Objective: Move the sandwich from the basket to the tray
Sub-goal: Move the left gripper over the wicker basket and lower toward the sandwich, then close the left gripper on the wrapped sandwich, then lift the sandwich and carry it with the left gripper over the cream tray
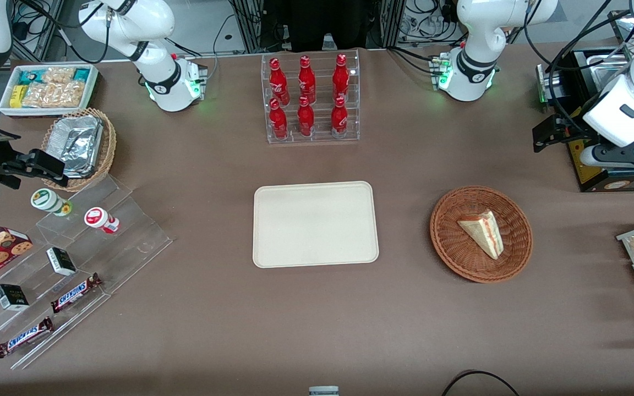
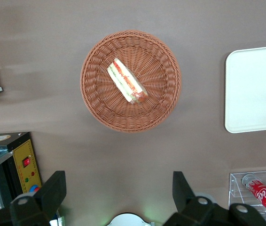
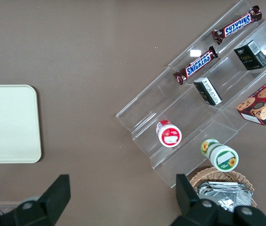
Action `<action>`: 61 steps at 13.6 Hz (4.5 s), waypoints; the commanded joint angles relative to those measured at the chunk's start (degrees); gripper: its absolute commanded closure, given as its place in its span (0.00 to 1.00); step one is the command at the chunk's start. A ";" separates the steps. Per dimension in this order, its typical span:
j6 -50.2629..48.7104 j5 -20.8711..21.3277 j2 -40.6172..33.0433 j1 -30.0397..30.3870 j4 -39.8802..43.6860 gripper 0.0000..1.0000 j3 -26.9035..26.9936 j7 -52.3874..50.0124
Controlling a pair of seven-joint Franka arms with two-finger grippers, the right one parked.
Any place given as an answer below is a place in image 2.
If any black food warmer yellow panel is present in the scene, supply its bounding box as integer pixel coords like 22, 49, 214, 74
0, 131, 42, 210

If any beige plastic tray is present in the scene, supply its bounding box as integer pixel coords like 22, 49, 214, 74
224, 44, 266, 134

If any round brown wicker basket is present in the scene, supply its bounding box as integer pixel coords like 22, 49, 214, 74
79, 30, 182, 134

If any silver box with green light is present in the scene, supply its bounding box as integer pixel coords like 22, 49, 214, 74
49, 210, 66, 226

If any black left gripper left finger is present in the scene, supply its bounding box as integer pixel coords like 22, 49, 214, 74
9, 170, 67, 226

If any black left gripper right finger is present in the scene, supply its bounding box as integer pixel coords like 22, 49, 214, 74
163, 171, 266, 226

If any triangle sandwich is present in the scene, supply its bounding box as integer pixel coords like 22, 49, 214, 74
107, 58, 149, 105

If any red cola bottle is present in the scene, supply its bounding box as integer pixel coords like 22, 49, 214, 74
242, 173, 266, 218

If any clear acrylic bottle rack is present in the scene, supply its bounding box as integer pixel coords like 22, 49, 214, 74
228, 169, 266, 226

